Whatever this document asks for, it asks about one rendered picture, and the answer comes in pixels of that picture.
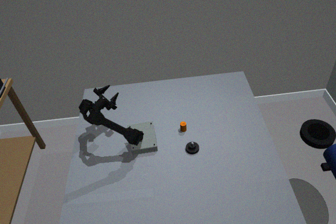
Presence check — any orange knob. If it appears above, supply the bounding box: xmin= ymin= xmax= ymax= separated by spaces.
xmin=180 ymin=122 xmax=186 ymax=132

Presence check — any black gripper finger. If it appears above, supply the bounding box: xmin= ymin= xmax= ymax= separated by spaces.
xmin=98 ymin=85 xmax=110 ymax=94
xmin=110 ymin=93 xmax=119 ymax=105

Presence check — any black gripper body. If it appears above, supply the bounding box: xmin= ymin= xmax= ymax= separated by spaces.
xmin=93 ymin=88 xmax=117 ymax=110

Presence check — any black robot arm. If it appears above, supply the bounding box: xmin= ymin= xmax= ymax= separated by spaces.
xmin=79 ymin=99 xmax=144 ymax=146

